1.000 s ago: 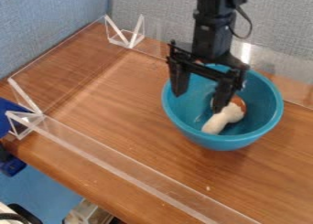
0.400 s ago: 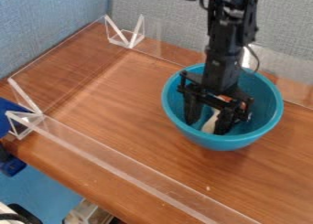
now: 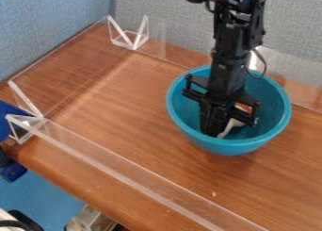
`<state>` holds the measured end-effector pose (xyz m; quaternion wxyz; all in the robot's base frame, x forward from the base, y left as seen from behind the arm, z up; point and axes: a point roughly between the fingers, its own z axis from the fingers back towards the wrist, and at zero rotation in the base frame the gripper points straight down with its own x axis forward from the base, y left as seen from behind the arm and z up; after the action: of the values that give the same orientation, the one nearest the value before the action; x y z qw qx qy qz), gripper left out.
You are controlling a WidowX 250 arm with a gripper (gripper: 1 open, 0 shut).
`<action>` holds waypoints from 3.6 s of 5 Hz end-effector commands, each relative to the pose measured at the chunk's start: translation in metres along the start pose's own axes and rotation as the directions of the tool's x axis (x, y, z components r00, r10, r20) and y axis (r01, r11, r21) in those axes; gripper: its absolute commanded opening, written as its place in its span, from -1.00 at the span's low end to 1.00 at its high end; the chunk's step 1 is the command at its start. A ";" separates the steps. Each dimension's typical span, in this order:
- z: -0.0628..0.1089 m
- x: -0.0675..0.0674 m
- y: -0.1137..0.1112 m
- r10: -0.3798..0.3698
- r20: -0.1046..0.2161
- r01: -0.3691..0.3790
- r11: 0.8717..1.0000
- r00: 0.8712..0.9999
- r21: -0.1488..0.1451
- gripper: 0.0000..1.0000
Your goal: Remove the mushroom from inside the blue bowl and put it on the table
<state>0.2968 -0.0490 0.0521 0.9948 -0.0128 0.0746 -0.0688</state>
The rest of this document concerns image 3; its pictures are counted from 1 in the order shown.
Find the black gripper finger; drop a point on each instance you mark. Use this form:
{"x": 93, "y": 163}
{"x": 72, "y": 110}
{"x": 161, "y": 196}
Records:
{"x": 206, "y": 118}
{"x": 219, "y": 120}

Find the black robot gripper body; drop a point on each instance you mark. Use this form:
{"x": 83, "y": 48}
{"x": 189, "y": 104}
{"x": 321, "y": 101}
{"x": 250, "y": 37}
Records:
{"x": 223, "y": 89}

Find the white brown plush mushroom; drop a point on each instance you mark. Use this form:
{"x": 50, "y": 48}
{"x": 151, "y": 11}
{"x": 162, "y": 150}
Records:
{"x": 234, "y": 123}

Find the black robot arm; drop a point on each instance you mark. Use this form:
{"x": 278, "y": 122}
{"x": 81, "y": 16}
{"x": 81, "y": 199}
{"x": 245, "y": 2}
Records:
{"x": 238, "y": 29}

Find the blue plastic bowl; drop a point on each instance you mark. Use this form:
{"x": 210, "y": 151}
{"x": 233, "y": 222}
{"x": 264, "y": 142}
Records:
{"x": 244, "y": 139}

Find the clear acrylic back barrier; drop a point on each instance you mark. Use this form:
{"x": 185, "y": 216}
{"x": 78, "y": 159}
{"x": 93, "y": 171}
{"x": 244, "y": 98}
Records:
{"x": 185, "y": 44}

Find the clear acrylic barrier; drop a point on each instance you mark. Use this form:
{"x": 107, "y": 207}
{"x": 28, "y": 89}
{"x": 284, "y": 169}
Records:
{"x": 185, "y": 44}
{"x": 179, "y": 199}
{"x": 67, "y": 70}

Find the clear acrylic left barrier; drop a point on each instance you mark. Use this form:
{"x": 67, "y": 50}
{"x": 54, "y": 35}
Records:
{"x": 67, "y": 70}

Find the clear acrylic front barrier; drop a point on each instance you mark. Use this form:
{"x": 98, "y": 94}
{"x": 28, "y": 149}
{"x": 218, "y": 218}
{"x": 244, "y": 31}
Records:
{"x": 179, "y": 199}

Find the clear box under table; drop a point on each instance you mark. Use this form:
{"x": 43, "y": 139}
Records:
{"x": 90, "y": 220}

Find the blue clamp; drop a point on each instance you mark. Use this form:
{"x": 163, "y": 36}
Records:
{"x": 11, "y": 170}

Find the black white object bottom left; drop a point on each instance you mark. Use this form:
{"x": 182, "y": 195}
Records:
{"x": 16, "y": 221}

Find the clear acrylic corner bracket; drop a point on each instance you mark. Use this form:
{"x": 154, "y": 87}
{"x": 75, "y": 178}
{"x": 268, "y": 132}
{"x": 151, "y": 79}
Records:
{"x": 126, "y": 38}

